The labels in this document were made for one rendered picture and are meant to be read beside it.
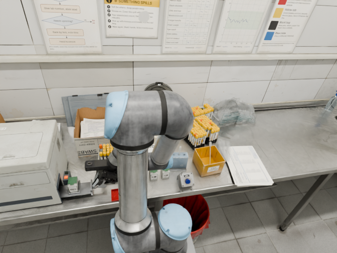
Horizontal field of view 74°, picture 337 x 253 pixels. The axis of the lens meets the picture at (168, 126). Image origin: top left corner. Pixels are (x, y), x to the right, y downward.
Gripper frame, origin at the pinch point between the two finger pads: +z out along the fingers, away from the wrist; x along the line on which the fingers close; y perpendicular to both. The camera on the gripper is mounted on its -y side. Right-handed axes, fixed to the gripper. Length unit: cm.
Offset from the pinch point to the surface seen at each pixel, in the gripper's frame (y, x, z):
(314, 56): 114, 56, -114
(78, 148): -7.7, 25.1, 1.9
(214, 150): 59, 12, -37
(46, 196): -18.0, -4.2, 7.6
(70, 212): -5.8, -8.5, 10.5
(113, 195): 10.5, -4.0, -0.8
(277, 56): 87, 56, -98
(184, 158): 39.6, 6.9, -28.2
